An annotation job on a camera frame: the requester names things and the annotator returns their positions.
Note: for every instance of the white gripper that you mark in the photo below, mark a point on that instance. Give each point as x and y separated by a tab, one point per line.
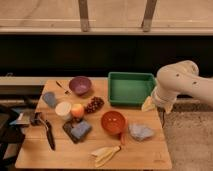
160	98

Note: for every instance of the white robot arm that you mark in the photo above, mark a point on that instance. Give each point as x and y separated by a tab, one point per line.
175	79

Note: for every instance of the red bowl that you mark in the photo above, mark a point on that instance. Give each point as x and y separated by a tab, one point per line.
113	122

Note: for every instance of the purple bowl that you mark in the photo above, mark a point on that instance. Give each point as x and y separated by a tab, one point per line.
80	85

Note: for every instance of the green plastic tray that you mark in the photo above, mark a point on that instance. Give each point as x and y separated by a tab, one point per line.
129	89

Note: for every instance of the crumpled blue-grey cloth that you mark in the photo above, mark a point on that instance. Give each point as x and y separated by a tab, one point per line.
140	132

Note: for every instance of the bunch of dark grapes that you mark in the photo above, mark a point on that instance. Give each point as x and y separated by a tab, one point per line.
94	105

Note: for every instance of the yellow banana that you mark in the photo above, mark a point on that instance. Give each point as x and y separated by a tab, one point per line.
103	155

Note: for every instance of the blue sponge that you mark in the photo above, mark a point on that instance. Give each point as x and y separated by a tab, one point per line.
81	130

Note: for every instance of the red-yellow apple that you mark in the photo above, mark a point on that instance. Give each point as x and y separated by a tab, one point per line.
77	110

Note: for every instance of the dark square plate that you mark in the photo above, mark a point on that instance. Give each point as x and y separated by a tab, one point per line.
67	127

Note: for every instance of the white cup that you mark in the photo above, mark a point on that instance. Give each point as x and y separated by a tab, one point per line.
63	109

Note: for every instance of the small metal spoon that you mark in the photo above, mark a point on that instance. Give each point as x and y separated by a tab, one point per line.
66	91

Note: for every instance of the small blue-grey cup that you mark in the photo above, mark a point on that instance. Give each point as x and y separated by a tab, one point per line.
49	99

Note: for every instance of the black device at table edge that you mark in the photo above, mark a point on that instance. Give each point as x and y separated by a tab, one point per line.
26	118

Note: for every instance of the black handled knife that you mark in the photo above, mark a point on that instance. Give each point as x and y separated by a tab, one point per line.
49	134

